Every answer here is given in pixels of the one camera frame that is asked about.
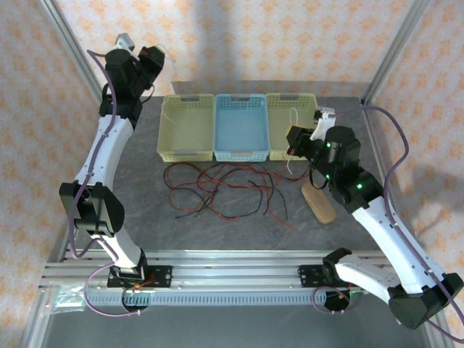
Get black thin cable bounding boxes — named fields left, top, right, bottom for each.
left=163, top=165, right=289, bottom=220
left=198, top=168, right=276, bottom=216
left=175, top=177, right=264, bottom=220

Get yellow plastic basket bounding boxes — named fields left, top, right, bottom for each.
left=156, top=93, right=215, bottom=163
left=265, top=92, right=326, bottom=162

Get oval wooden block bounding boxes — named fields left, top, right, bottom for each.
left=300, top=182, right=337, bottom=225

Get blue plastic basket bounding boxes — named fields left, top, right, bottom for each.
left=212, top=93, right=271, bottom=162

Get clear plastic bag green contents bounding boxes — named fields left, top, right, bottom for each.
left=50, top=284, right=88, bottom=312

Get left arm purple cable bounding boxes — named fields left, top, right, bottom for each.
left=70, top=49, right=144, bottom=317

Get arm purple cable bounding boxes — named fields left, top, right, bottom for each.
left=70, top=49, right=144, bottom=317
left=313, top=107, right=464, bottom=344

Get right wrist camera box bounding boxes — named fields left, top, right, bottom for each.
left=313, top=107, right=340, bottom=141

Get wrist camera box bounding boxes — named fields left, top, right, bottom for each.
left=313, top=107, right=340, bottom=141
left=115, top=32, right=136, bottom=52

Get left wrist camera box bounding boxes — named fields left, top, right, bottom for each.
left=115, top=32, right=136, bottom=52

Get aluminium table side rail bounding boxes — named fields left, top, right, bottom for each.
left=59, top=99, right=116, bottom=262
left=360, top=99, right=413, bottom=261

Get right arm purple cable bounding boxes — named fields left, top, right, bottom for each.
left=313, top=107, right=464, bottom=344

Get aluminium corner post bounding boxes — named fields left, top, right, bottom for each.
left=361, top=0, right=433, bottom=107
left=38, top=0, right=110, bottom=107

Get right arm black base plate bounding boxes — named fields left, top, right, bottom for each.
left=297, top=264, right=365, bottom=289

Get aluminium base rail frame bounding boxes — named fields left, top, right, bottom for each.
left=38, top=249, right=435, bottom=291

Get grey slotted cable duct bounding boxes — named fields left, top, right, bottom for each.
left=86, top=291, right=363, bottom=306

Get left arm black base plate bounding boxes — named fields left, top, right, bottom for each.
left=107, top=265, right=173, bottom=289

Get aluminium lower frame bar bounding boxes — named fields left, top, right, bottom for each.
left=20, top=289, right=54, bottom=348
left=433, top=318, right=456, bottom=348

